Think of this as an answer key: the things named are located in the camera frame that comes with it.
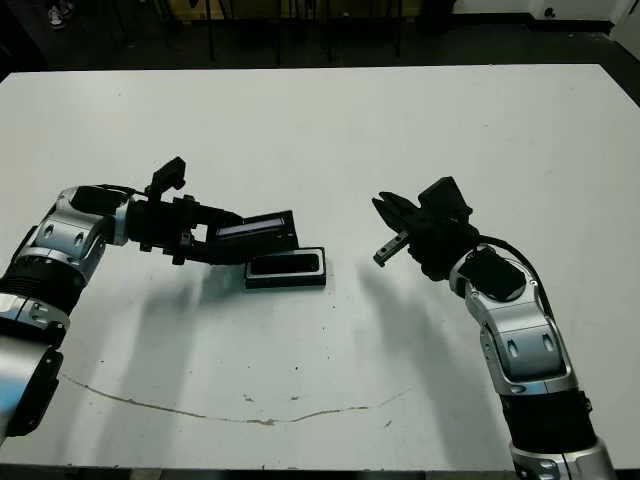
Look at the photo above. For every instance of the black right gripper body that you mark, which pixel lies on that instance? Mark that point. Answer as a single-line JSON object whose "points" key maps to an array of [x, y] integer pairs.
{"points": [[445, 245]]}

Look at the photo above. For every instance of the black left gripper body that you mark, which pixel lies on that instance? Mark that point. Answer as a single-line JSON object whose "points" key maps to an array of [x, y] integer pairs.
{"points": [[160, 225]]}

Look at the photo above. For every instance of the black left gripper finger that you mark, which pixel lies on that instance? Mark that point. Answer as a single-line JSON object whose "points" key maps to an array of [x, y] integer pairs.
{"points": [[220, 218], [217, 257]]}

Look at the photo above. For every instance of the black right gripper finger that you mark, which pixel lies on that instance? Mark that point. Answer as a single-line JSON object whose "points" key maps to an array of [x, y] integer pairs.
{"points": [[390, 217], [406, 212]]}

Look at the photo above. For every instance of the black box lid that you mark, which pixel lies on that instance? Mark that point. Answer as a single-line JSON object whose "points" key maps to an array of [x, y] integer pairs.
{"points": [[265, 240]]}

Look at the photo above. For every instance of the black slim camera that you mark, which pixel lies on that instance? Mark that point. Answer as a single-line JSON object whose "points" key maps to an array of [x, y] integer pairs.
{"points": [[290, 265]]}

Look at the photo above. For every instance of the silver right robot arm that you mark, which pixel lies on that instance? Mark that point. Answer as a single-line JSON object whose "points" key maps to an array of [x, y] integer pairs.
{"points": [[525, 345]]}

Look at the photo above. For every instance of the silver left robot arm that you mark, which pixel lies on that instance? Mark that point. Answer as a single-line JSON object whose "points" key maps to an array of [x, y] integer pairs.
{"points": [[65, 230]]}

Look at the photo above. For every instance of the black box white insert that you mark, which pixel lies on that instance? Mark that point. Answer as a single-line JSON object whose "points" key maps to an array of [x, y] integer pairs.
{"points": [[285, 282]]}

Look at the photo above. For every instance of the black office chair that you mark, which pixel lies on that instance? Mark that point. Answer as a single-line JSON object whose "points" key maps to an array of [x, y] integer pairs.
{"points": [[398, 45], [212, 45]]}

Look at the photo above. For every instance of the white sneaker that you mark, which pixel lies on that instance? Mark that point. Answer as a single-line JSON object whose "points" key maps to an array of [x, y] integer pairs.
{"points": [[61, 15]]}

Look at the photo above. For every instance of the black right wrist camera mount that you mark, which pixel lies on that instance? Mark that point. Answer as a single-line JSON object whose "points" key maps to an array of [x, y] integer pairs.
{"points": [[445, 200]]}

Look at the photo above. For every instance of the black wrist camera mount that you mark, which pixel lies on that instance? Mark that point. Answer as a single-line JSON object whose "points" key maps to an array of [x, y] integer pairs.
{"points": [[445, 200], [169, 177]]}

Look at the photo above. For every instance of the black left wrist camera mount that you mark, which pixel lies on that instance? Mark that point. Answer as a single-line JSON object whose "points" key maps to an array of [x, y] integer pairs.
{"points": [[169, 177]]}

